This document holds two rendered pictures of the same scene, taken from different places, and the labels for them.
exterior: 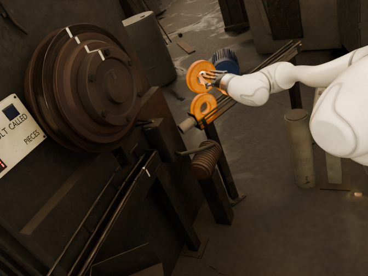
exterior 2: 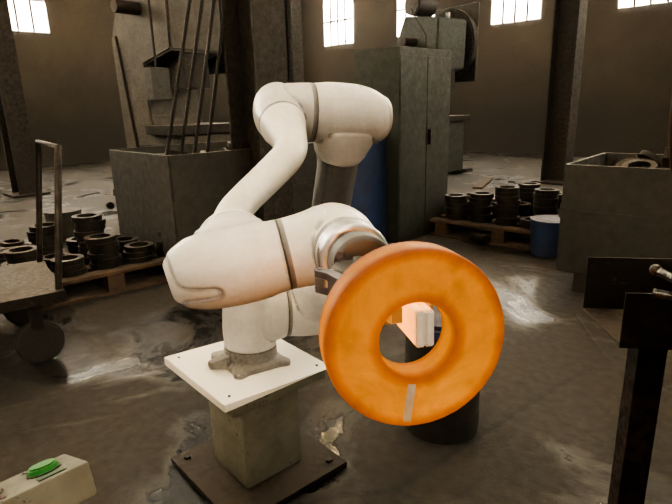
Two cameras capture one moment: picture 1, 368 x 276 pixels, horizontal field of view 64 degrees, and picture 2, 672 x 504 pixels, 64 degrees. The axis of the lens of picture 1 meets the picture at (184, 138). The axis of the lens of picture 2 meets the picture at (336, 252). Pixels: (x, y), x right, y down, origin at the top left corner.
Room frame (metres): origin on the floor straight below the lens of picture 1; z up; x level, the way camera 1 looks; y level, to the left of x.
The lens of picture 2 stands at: (1.74, -0.19, 1.10)
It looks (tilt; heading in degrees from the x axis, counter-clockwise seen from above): 15 degrees down; 188
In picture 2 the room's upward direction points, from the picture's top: 1 degrees counter-clockwise
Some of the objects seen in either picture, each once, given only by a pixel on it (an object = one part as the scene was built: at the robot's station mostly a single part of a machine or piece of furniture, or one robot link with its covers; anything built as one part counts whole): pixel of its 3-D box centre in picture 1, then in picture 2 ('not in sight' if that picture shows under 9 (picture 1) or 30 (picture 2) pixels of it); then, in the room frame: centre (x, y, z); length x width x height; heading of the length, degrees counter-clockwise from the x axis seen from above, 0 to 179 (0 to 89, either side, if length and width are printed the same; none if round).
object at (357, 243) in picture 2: (220, 81); (366, 269); (1.16, -0.24, 0.92); 0.09 x 0.08 x 0.07; 19
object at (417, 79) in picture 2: not in sight; (404, 145); (-2.86, -0.24, 0.75); 0.70 x 0.48 x 1.50; 144
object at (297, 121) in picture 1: (301, 150); not in sight; (1.27, -0.60, 0.26); 0.12 x 0.12 x 0.52
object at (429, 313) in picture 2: not in sight; (415, 314); (1.31, -0.19, 0.92); 0.07 x 0.01 x 0.03; 19
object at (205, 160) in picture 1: (215, 184); not in sight; (1.28, -0.06, 0.27); 0.22 x 0.13 x 0.53; 144
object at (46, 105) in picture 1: (94, 90); not in sight; (1.09, 0.24, 1.11); 0.47 x 0.06 x 0.47; 144
